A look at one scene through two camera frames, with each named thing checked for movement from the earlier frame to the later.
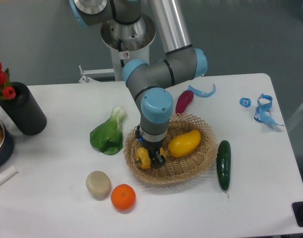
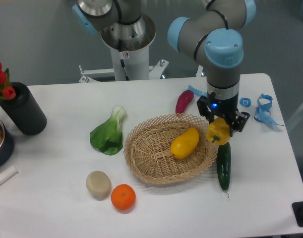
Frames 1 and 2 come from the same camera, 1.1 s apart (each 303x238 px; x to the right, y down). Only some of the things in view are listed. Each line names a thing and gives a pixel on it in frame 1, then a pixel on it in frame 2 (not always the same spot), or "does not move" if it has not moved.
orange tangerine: x=123 y=197 does not move
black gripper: x=153 y=147 → x=226 y=108
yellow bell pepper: x=143 y=157 → x=218 y=131
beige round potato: x=98 y=184 does not move
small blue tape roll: x=245 y=102 does not move
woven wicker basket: x=176 y=169 does not move
